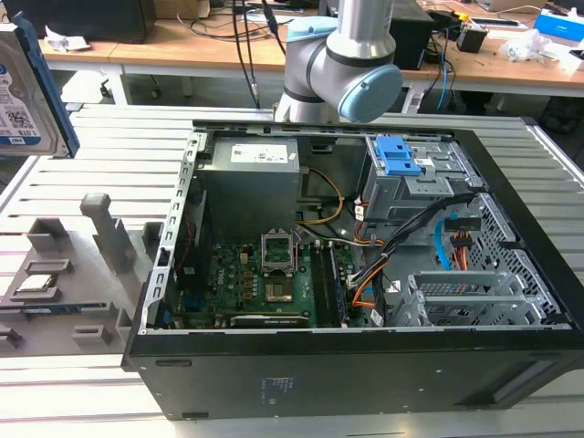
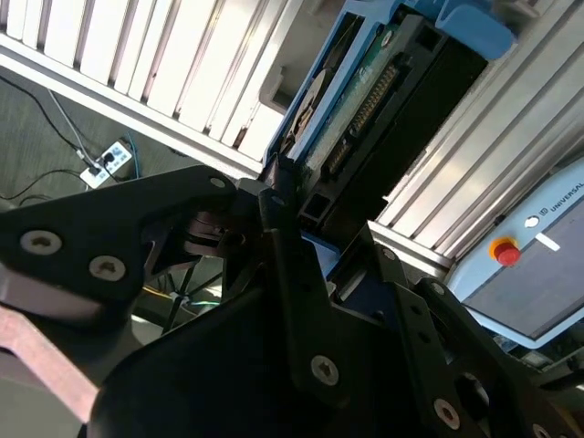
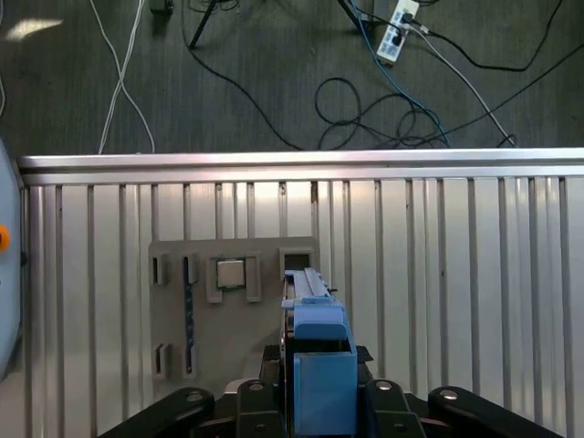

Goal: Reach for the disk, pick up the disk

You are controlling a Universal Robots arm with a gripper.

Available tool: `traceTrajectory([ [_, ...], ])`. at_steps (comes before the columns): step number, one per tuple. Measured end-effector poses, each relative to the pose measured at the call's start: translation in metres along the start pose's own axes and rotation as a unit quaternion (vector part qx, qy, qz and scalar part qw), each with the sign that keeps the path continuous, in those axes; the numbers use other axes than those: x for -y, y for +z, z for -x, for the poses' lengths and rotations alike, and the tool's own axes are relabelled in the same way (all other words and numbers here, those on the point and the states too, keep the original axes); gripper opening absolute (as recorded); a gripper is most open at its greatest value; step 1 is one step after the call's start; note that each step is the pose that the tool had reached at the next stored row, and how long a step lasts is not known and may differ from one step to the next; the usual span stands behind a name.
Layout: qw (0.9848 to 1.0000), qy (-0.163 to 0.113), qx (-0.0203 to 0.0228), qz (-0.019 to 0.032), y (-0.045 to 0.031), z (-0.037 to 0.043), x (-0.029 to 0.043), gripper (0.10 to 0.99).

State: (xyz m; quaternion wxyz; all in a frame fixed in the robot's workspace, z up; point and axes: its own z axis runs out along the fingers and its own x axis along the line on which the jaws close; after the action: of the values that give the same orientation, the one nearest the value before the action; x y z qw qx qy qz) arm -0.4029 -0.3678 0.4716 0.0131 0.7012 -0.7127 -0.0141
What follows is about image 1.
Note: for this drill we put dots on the hard disk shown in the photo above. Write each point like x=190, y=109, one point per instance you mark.
x=18, y=91

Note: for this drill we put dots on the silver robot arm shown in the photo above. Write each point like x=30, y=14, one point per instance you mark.
x=328, y=68

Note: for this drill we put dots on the grey metal disk bay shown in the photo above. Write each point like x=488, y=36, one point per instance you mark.
x=465, y=301

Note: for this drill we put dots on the grey power supply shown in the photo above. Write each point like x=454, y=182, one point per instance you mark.
x=248, y=191

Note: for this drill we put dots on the black RAM slot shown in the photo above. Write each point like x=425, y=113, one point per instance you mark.
x=320, y=283
x=336, y=287

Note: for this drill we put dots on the CPU socket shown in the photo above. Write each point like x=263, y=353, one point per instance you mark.
x=278, y=293

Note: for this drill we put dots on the green motherboard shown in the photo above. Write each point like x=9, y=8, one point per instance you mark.
x=232, y=278

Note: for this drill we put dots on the black graphics card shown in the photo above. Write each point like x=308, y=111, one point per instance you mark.
x=267, y=320

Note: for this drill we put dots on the grey drive cage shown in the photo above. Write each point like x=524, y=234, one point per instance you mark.
x=401, y=196

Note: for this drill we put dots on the metal rear slot panel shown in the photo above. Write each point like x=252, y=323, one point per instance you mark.
x=175, y=219

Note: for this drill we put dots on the blue plastic latch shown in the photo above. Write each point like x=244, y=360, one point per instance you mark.
x=396, y=157

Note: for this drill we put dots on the black PC case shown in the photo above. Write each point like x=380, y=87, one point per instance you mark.
x=319, y=378

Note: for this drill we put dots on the wooden desk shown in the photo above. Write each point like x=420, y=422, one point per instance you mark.
x=182, y=50
x=502, y=73

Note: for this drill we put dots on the grey parts rack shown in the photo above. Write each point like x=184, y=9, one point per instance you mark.
x=91, y=296

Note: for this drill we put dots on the black computer tower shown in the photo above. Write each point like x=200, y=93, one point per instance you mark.
x=410, y=36

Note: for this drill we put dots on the cardboard box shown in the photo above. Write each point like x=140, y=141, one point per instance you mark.
x=182, y=8

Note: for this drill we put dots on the small black box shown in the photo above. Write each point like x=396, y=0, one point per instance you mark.
x=472, y=40

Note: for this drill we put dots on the RAM stick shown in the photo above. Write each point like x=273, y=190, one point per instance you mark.
x=55, y=310

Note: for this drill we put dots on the silver CPU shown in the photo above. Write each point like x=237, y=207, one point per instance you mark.
x=37, y=284

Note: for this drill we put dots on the large black box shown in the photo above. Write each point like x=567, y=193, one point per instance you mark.
x=91, y=20

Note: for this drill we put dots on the crumpled white paper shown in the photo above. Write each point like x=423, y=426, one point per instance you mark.
x=66, y=41

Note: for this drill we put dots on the white plastic wrap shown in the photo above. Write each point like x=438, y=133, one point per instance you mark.
x=529, y=48

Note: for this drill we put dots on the blue white box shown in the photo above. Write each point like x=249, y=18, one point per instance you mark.
x=559, y=25

